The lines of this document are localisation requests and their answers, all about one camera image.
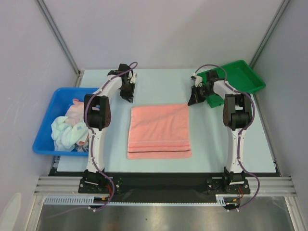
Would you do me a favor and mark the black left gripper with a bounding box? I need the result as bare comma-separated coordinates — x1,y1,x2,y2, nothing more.
119,81,135,103

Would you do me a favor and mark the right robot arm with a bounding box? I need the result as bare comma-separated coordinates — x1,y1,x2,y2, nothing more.
188,70,255,193

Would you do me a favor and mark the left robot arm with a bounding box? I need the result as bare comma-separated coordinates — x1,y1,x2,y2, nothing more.
83,61,138,193

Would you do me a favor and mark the green plastic tray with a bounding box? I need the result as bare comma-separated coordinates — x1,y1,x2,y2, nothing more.
197,60,266,108

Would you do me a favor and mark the pale pink towel in bin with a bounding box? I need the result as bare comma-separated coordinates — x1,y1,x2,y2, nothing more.
65,99,84,126

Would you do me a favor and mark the light blue towel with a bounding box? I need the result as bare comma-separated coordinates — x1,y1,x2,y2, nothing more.
51,116,89,152

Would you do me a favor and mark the blue plastic bin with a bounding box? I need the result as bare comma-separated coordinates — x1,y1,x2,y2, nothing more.
32,87,97,156

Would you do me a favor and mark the aluminium frame rail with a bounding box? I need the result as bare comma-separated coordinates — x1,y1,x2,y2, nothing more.
34,176,297,197

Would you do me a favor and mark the white slotted cable duct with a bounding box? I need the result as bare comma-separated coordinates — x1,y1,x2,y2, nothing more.
44,195,237,206

